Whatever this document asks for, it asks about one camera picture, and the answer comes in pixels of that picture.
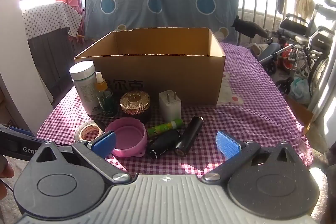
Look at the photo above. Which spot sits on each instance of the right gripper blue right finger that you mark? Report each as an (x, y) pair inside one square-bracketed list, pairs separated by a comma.
[(236, 153)]

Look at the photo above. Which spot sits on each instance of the purple checkered tablecloth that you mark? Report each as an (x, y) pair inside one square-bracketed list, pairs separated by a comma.
[(258, 113)]

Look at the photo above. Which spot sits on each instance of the polka dot cloth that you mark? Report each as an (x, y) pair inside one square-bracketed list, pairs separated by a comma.
[(44, 19)]

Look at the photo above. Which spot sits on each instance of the small open cardboard box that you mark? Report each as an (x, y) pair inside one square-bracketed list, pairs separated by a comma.
[(303, 115)]

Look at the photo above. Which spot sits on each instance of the short black cylinder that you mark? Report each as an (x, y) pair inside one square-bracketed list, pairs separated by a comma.
[(163, 143)]

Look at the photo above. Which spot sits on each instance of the green dropper bottle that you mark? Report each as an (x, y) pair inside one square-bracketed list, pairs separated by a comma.
[(105, 97)]

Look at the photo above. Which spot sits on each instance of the gold lidded jar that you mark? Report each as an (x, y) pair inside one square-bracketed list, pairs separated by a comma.
[(135, 102)]

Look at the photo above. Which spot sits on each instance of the metal balcony railing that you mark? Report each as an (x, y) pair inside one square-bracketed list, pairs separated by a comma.
[(267, 14)]

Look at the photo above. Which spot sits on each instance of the black cylinder battery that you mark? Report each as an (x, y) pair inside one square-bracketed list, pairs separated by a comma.
[(188, 137)]

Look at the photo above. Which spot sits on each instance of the brown cardboard box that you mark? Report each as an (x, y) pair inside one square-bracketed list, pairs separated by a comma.
[(188, 61)]

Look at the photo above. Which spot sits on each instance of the tape roll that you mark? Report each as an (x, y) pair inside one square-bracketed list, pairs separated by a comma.
[(88, 131)]

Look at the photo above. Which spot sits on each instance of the white power adapter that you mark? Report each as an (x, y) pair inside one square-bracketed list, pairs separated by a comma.
[(169, 105)]

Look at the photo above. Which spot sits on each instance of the blue patterned blanket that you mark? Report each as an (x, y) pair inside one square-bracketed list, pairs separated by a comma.
[(104, 16)]

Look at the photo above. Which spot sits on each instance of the green glue stick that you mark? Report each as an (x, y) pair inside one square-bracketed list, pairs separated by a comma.
[(156, 130)]

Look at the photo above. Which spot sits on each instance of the dark cabinet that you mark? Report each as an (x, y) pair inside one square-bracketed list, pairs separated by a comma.
[(53, 55)]

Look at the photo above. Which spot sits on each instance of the white pill bottle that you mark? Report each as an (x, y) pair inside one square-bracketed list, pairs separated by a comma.
[(83, 75)]

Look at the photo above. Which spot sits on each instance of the pink plastic lid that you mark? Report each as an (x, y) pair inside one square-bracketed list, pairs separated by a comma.
[(131, 137)]

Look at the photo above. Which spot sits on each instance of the wheelchair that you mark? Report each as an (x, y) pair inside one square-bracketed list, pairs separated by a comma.
[(302, 48)]

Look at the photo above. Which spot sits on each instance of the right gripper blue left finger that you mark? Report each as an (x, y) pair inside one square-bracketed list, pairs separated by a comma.
[(92, 154)]

